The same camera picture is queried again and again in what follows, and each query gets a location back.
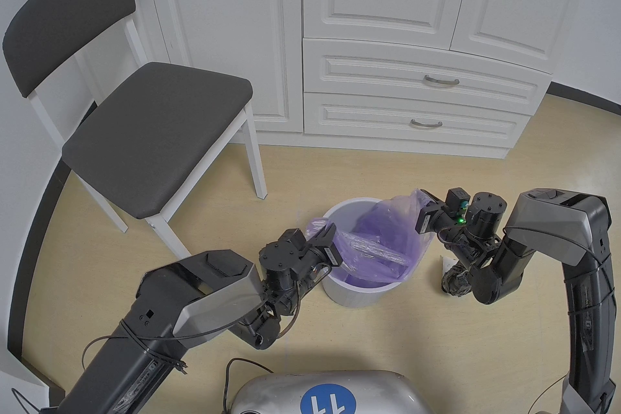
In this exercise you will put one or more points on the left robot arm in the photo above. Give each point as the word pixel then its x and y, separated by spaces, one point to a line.
pixel 160 305

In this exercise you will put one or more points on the white trash bin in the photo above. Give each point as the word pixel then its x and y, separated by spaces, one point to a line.
pixel 359 298

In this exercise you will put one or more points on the white chair grey cushions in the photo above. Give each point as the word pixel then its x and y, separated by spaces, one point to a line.
pixel 160 135

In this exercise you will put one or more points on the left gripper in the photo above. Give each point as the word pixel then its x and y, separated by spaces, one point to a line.
pixel 322 259

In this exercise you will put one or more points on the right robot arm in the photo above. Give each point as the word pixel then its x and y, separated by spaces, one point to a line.
pixel 548 227

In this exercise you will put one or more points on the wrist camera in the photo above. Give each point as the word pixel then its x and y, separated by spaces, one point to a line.
pixel 457 199
pixel 293 238

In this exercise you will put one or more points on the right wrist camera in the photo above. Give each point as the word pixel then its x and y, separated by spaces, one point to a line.
pixel 457 199

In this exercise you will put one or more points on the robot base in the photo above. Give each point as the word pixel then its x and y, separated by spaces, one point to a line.
pixel 378 392

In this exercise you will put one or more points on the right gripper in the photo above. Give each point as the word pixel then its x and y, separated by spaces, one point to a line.
pixel 434 220

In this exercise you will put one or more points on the purple plastic bag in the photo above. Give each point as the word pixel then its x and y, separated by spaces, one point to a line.
pixel 378 227

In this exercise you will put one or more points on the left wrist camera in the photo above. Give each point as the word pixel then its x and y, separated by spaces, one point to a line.
pixel 293 238

